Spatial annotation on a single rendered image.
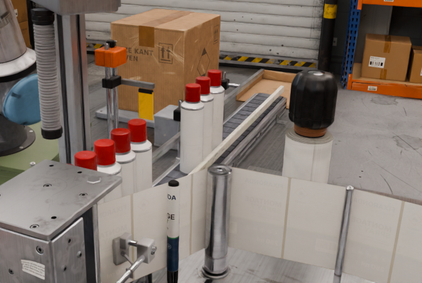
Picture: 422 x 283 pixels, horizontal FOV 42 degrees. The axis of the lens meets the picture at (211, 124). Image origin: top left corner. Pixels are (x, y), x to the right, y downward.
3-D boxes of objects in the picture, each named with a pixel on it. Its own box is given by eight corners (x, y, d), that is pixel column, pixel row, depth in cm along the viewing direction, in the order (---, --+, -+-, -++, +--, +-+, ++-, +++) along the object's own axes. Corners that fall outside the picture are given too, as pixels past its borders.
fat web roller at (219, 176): (223, 282, 87) (228, 177, 80) (196, 275, 89) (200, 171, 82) (233, 267, 91) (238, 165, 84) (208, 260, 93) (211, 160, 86)
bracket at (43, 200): (48, 241, 51) (48, 233, 51) (-42, 215, 55) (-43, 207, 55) (123, 182, 63) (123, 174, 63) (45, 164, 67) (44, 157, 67)
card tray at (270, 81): (309, 113, 179) (311, 101, 178) (235, 100, 188) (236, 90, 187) (328, 88, 205) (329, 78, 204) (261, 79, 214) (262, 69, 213)
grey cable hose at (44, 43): (54, 142, 89) (44, 12, 81) (36, 138, 90) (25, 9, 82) (67, 134, 92) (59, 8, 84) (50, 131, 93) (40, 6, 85)
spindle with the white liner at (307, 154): (318, 238, 100) (337, 82, 89) (270, 227, 103) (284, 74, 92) (327, 216, 108) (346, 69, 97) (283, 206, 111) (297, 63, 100)
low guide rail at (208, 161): (101, 278, 85) (101, 266, 84) (95, 275, 85) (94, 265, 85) (284, 91, 178) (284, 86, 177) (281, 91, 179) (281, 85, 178)
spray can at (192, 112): (196, 177, 121) (199, 90, 114) (175, 173, 123) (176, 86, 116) (206, 169, 126) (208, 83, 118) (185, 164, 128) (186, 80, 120)
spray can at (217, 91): (217, 156, 133) (220, 74, 125) (197, 152, 134) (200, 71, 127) (225, 149, 137) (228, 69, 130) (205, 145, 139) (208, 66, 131)
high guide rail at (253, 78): (59, 237, 86) (59, 229, 85) (53, 235, 86) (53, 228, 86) (263, 73, 179) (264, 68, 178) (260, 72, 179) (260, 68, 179)
